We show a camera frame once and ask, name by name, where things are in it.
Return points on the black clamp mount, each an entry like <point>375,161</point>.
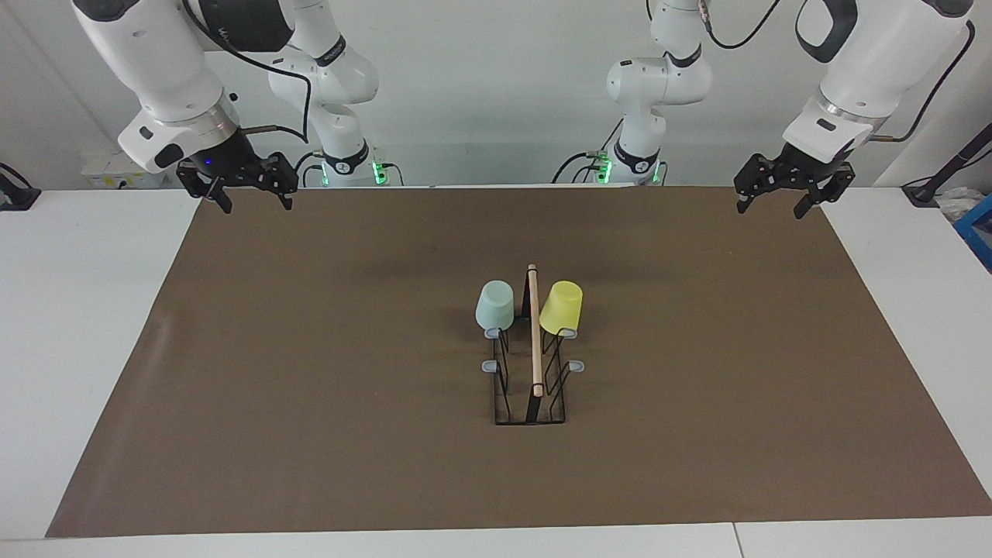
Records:
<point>19,198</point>

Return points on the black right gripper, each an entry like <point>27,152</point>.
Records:
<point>225,163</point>

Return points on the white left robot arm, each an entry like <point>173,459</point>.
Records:
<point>659,81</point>

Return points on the crumpled clear plastic bag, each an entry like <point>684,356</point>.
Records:
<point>957,203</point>

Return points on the blue box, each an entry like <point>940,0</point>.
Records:
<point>978,232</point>

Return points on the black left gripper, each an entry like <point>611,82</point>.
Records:
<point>806,168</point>

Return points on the brown table mat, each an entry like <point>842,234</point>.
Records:
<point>349,465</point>

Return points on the yellow plastic cup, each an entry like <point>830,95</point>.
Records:
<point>562,306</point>

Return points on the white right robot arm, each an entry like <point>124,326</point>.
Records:
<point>155,62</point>

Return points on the white socket box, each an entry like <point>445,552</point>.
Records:
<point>101,174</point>

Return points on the black camera stand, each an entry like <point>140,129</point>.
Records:
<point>922,192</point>

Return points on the pale green plastic cup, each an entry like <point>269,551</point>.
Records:
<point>496,306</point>

